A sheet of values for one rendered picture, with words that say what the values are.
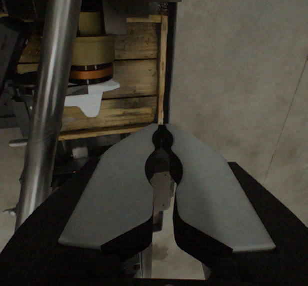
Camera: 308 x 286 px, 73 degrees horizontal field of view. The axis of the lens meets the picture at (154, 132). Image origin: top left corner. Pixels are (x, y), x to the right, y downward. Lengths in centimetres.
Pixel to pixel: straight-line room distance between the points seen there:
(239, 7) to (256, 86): 64
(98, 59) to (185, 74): 132
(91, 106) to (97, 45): 10
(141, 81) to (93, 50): 28
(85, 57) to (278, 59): 181
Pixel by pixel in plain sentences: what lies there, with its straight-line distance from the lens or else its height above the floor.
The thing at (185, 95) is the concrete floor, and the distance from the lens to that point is 165.
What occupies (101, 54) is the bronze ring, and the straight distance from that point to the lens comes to 31.
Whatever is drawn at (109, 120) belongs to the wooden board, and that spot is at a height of 89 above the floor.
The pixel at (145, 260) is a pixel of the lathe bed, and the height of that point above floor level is 87.
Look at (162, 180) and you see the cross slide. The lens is 66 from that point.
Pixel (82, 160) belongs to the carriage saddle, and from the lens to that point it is 69.
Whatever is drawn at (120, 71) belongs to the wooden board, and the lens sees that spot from 55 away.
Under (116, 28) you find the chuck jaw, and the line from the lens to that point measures 32.
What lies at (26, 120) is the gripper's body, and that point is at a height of 112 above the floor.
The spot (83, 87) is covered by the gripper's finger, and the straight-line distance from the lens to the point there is 32.
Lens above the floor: 142
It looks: 56 degrees down
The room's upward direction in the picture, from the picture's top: 154 degrees clockwise
